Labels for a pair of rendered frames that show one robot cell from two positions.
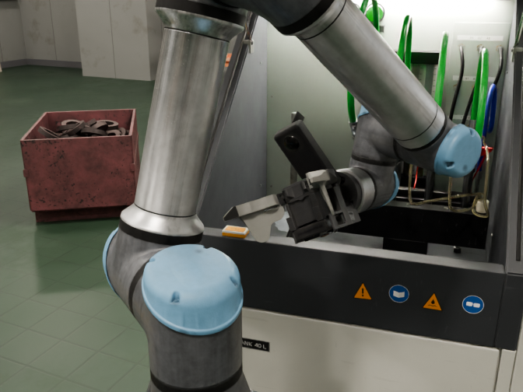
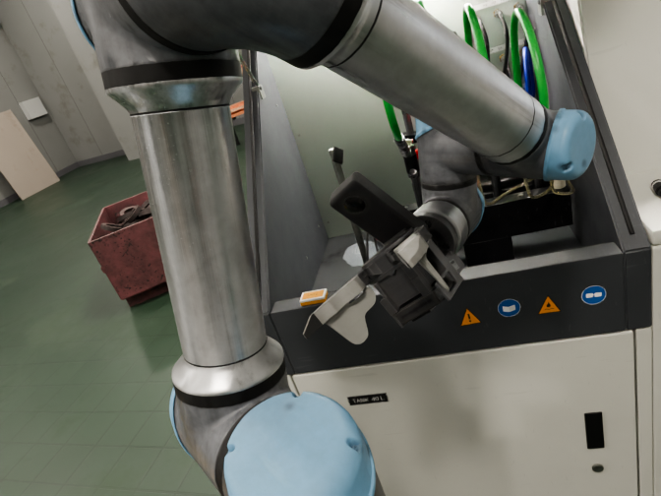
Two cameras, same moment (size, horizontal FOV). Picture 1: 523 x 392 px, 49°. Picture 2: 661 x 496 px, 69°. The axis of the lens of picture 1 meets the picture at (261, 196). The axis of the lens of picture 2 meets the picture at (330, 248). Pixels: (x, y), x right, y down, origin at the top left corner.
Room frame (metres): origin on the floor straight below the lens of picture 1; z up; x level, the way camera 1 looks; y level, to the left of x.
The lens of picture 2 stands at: (0.32, 0.00, 1.42)
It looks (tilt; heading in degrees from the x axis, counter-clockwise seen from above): 25 degrees down; 359
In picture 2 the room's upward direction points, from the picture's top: 19 degrees counter-clockwise
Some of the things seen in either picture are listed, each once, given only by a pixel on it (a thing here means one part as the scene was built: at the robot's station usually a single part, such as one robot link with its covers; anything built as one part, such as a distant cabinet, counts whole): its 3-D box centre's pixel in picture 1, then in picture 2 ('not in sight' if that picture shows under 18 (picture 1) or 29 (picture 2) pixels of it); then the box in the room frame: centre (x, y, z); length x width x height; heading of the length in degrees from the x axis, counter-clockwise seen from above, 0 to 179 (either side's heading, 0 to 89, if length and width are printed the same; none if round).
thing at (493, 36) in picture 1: (474, 86); (502, 56); (1.46, -0.54, 1.20); 0.13 x 0.03 x 0.31; 73
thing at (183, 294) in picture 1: (191, 309); (307, 486); (0.62, 0.09, 1.07); 0.13 x 0.12 x 0.14; 31
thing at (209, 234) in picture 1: (337, 282); (438, 314); (1.05, -0.16, 0.87); 0.62 x 0.04 x 0.16; 73
